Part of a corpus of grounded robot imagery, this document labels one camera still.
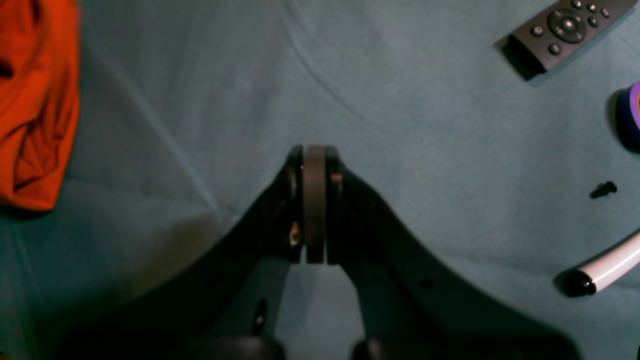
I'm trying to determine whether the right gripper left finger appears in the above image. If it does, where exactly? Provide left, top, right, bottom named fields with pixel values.
left=53, top=145, right=314, bottom=360

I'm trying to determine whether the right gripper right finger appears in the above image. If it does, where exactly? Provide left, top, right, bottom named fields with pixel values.
left=316, top=146, right=582, bottom=360

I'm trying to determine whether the orange t-shirt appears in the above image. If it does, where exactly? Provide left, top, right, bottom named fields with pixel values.
left=0, top=0, right=81, bottom=212

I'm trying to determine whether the blue table cloth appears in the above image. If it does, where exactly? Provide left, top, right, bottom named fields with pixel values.
left=1, top=0, right=639, bottom=360

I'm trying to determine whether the black white marker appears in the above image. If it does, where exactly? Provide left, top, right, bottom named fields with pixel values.
left=553, top=229, right=640, bottom=298

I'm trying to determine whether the small black screw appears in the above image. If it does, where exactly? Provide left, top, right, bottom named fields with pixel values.
left=589, top=181, right=618, bottom=199

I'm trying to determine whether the grey remote control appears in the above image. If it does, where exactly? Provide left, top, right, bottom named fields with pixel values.
left=500, top=0, right=638, bottom=80

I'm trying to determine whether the purple tape roll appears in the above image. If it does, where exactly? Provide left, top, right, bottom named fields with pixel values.
left=613, top=81, right=640, bottom=154

